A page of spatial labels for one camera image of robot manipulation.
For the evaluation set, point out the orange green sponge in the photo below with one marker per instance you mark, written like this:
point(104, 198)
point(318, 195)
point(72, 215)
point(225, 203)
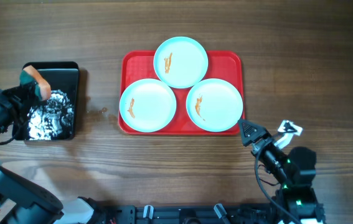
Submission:
point(31, 79)

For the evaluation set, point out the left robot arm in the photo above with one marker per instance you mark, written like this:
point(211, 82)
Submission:
point(33, 203)

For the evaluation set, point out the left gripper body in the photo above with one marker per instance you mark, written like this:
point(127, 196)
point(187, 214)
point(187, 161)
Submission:
point(12, 100)

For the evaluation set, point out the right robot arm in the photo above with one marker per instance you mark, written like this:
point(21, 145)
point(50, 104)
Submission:
point(286, 180)

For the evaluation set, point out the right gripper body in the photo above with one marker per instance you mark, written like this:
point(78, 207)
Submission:
point(260, 143)

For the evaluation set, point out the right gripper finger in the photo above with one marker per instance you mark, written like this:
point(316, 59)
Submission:
point(281, 139)
point(251, 132)

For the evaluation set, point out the light blue plate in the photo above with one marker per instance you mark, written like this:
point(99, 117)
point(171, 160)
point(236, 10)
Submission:
point(180, 62)
point(147, 105)
point(214, 105)

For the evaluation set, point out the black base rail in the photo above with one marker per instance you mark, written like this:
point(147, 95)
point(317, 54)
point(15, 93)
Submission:
point(148, 214)

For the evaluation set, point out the red plastic tray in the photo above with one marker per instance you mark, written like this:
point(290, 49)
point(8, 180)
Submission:
point(223, 64)

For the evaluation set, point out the black water basin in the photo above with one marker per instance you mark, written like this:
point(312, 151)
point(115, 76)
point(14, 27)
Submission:
point(53, 119)

